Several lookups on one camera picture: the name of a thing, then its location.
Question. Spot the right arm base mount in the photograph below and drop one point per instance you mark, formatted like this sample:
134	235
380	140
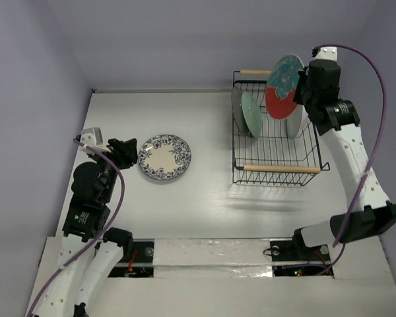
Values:
292	258

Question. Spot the black wire dish rack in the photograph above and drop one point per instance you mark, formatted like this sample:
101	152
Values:
273	159

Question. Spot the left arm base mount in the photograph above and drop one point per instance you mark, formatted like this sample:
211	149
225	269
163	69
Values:
137	258

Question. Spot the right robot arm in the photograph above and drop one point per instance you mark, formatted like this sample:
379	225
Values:
370	211

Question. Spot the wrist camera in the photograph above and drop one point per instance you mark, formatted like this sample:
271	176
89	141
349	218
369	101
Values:
92	137
325	53

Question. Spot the white bowl plate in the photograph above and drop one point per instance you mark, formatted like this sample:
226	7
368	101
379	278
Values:
295	121

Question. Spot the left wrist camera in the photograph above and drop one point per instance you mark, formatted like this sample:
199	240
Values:
92	137

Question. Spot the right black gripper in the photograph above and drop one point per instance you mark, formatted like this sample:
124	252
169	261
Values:
305	91

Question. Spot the silver tape strip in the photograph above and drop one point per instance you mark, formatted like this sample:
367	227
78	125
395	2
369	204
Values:
211	258

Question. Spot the light green plate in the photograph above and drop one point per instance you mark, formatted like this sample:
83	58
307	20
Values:
252	114

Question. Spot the red and teal plate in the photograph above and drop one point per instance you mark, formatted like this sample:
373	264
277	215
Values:
281	87

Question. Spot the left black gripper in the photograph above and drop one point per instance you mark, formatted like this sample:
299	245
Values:
125	150

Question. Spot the blue floral plate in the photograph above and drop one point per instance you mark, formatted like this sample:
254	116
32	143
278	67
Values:
164	157

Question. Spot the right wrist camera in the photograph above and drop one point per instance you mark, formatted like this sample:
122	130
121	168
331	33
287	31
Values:
325	53

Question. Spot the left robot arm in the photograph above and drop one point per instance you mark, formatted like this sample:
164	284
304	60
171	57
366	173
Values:
90	245

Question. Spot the grey stone plate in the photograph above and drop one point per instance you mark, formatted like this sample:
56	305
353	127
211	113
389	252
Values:
239	103

